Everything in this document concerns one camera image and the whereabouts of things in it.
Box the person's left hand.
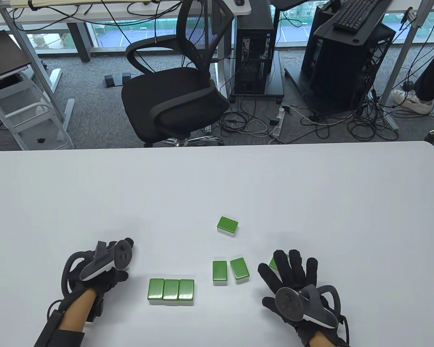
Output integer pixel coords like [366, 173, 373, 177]
[68, 237, 136, 323]

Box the person's right hand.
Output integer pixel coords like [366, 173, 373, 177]
[258, 249, 340, 343]

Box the person's left forearm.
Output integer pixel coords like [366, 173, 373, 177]
[63, 289, 97, 331]

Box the grey hand controller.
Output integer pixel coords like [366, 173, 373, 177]
[60, 240, 133, 294]
[276, 284, 343, 329]

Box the white power strip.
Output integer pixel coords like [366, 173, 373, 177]
[269, 105, 290, 137]

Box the white metal step stool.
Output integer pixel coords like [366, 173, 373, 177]
[0, 70, 75, 150]

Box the black wheeled cart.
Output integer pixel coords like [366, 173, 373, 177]
[229, 50, 285, 104]

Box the black mesh office chair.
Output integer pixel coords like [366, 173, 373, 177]
[121, 0, 235, 148]

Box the black open computer rack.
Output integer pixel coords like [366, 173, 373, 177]
[301, 0, 396, 113]

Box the black keyboard shelf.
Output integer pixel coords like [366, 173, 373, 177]
[313, 0, 396, 46]

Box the black flat panel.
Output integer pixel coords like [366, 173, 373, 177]
[0, 28, 32, 82]

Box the black computer tower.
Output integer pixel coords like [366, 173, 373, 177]
[233, 0, 275, 95]

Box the black keyboard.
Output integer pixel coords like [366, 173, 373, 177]
[333, 0, 383, 34]

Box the black wrist strap module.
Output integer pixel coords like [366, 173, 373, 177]
[34, 309, 85, 347]

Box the tangle of floor cables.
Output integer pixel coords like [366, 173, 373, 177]
[217, 83, 400, 141]

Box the aluminium frame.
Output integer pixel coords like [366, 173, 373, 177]
[0, 0, 75, 125]
[381, 0, 433, 130]

